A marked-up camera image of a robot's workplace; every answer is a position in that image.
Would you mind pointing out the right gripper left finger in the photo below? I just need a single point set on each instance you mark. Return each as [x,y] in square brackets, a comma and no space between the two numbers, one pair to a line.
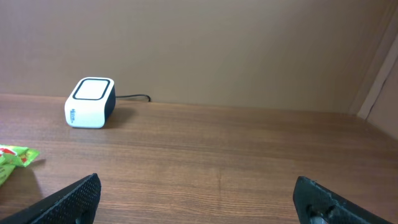
[74,204]

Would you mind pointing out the white barcode scanner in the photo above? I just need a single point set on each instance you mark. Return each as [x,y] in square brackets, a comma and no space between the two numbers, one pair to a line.
[91,103]

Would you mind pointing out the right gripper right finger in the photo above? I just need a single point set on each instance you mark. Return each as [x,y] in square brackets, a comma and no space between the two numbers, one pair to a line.
[316,204]

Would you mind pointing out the Haribo candy bag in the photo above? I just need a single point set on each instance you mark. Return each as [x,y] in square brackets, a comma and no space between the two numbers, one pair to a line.
[15,156]

